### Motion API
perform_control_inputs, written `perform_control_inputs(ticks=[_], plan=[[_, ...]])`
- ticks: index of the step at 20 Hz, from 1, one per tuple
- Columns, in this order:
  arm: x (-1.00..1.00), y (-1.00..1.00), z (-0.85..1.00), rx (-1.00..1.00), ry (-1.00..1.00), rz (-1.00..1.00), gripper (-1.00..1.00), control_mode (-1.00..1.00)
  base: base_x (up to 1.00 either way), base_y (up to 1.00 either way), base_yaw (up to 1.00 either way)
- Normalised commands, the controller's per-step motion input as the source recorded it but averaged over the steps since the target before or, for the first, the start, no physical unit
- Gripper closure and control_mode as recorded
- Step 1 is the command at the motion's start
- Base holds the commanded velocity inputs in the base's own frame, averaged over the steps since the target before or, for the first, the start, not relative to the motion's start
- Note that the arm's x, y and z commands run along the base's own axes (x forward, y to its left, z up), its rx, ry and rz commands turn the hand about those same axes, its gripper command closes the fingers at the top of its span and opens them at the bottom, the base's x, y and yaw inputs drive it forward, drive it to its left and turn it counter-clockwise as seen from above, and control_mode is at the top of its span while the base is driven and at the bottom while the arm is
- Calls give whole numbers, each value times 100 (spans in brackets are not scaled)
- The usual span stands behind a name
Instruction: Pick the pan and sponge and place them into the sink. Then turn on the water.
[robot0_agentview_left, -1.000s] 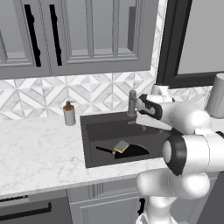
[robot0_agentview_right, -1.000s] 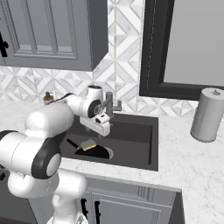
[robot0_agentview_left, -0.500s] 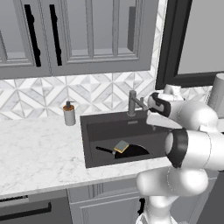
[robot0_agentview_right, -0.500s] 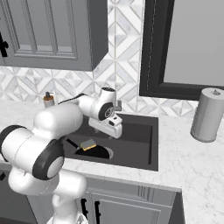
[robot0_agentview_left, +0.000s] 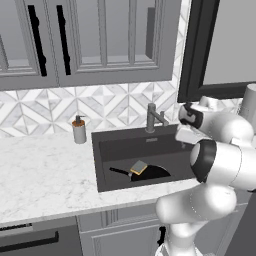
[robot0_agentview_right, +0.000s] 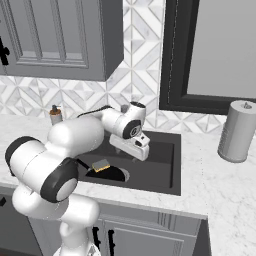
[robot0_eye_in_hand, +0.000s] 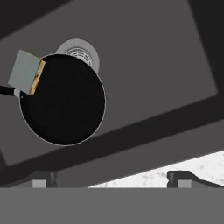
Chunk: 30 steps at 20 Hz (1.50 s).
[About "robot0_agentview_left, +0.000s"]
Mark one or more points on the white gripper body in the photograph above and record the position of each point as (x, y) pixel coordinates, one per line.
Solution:
(187, 134)

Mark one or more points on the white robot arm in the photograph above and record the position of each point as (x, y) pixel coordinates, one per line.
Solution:
(213, 200)

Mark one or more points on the black frying pan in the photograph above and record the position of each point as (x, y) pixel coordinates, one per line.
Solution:
(151, 173)

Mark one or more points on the yellow and grey sponge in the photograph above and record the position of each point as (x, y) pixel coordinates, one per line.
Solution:
(139, 167)

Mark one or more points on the dark grey sink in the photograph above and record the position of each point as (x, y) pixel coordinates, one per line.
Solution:
(133, 153)

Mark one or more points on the grey metal tap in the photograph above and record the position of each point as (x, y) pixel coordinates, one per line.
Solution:
(152, 117)

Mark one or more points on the grey cylinder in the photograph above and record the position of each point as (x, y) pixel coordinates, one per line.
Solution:
(249, 101)

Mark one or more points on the black framed window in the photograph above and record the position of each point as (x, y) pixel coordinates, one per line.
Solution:
(196, 46)

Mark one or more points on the grey false drawer front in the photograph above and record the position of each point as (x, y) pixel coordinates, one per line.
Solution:
(116, 215)

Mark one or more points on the grey soap dispenser, orange collar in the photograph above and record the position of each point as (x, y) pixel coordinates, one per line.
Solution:
(79, 131)

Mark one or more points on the grey base cupboard door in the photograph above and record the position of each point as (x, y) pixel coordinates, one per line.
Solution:
(123, 240)

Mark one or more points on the grey glazed cupboard door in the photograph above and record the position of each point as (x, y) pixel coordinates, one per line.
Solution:
(116, 36)

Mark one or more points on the dark grey dishwasher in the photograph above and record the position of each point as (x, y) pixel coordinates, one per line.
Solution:
(40, 240)

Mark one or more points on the grey panelled cupboard door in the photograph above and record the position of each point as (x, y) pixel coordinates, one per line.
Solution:
(16, 40)

